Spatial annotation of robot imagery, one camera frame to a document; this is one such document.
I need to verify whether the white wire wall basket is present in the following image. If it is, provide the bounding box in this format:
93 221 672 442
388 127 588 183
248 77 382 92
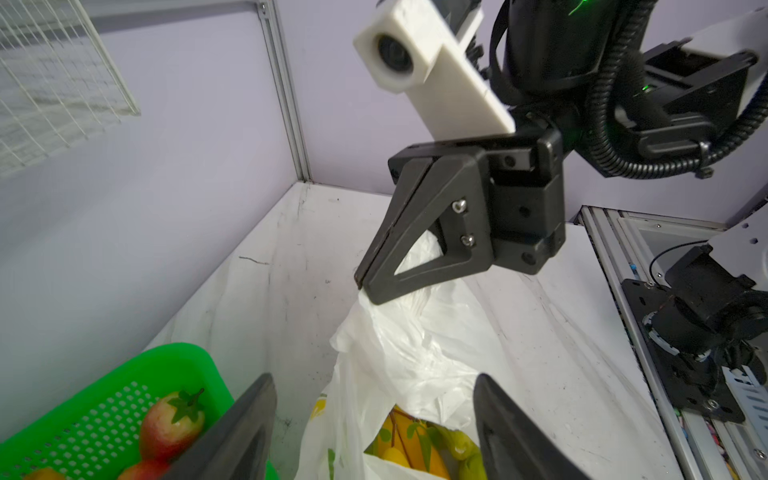
1 1 141 178

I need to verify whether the white lemon print plastic bag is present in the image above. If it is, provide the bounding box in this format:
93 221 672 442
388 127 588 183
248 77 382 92
293 231 517 480

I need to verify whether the green plastic basket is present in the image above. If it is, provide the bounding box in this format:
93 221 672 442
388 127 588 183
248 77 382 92
0 341 281 480

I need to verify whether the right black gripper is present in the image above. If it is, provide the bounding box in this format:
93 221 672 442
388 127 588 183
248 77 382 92
353 0 637 306

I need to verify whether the green guava fruit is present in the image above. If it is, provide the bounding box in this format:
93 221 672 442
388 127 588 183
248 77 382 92
444 430 488 480

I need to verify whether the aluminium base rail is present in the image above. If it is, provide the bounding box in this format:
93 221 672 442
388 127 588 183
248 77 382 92
577 206 767 479

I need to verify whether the red strawberry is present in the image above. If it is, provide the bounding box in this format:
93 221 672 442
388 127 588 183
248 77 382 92
139 388 206 462

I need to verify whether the yellow banana bunch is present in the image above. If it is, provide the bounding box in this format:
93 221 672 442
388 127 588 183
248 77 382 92
365 406 451 479

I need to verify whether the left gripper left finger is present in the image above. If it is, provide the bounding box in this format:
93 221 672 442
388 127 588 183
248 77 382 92
163 373 278 480

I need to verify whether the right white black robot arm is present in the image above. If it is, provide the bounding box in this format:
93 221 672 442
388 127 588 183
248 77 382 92
353 1 767 303

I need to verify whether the orange yellow pear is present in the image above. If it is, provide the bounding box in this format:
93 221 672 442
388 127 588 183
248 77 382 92
23 467 67 480

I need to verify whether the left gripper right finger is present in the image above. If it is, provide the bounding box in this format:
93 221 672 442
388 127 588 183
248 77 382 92
473 374 588 480

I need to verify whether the small red apple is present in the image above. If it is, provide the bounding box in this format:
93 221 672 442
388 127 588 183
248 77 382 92
117 460 170 480

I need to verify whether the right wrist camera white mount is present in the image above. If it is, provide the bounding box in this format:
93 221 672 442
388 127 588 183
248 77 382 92
353 1 516 141

